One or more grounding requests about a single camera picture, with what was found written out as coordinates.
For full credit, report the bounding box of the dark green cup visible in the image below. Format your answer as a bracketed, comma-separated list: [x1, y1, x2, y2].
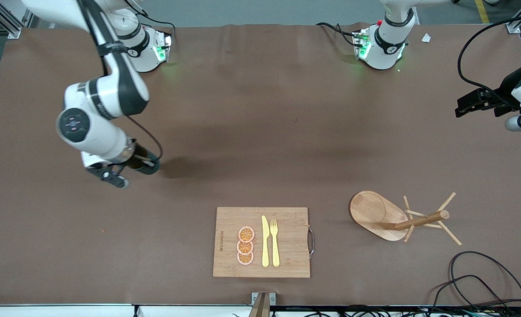
[126, 143, 161, 175]

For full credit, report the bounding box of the wooden cup rack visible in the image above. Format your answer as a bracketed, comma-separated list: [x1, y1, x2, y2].
[349, 190, 462, 246]

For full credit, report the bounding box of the yellow plastic knife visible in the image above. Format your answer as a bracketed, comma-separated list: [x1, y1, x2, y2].
[261, 215, 270, 268]

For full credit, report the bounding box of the yellow plastic fork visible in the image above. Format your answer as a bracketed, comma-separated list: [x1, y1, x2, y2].
[270, 219, 281, 268]

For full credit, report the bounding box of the wooden cutting board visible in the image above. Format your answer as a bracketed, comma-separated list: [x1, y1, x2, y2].
[213, 207, 315, 278]

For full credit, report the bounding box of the black right arm base cable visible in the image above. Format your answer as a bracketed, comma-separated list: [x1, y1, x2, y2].
[135, 15, 176, 44]

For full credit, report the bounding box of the black arm base cable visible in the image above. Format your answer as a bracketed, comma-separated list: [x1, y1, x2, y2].
[316, 22, 359, 47]
[135, 15, 176, 44]

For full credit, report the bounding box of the black looped table cable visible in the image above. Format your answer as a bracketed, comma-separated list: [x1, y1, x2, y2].
[430, 251, 521, 317]

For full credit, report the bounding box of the black left arm base cable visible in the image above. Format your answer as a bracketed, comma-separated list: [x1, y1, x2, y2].
[316, 22, 359, 47]

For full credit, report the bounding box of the aluminium table bracket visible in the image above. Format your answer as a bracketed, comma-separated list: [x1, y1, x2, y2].
[251, 292, 276, 317]

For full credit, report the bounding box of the black cable bundle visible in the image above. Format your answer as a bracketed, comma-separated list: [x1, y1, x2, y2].
[283, 304, 521, 317]

